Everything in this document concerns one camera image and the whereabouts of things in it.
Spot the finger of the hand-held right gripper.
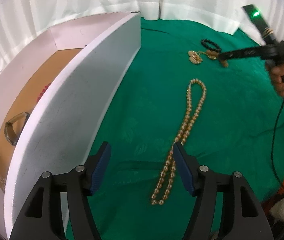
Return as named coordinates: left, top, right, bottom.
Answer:
left=218, top=44, right=267, bottom=62

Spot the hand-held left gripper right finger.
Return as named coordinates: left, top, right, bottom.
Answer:
left=173, top=142, right=274, bottom=240

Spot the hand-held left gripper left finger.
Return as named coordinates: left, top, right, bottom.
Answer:
left=9, top=141, right=112, bottom=240

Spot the white cardboard box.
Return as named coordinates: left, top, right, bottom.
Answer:
left=0, top=11, right=142, bottom=240

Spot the gold bead necklace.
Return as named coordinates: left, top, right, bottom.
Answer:
left=150, top=78, right=207, bottom=206

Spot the red bead bracelet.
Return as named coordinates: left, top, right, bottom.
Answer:
left=36, top=82, right=53, bottom=103

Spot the pale stone bangle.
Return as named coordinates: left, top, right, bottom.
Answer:
left=4, top=112, right=30, bottom=146

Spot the person's right hand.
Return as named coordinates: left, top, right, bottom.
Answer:
left=266, top=57, right=284, bottom=97

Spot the white curtain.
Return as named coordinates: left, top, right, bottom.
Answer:
left=0, top=0, right=167, bottom=80
left=157, top=0, right=284, bottom=45

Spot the green cloth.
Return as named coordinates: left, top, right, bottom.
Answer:
left=65, top=17, right=284, bottom=240

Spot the black bead bracelet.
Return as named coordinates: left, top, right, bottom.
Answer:
left=200, top=38, right=222, bottom=52

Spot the gold linked ring pendant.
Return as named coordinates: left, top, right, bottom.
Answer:
left=187, top=50, right=204, bottom=66

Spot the black cable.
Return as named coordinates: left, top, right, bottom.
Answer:
left=254, top=99, right=284, bottom=193

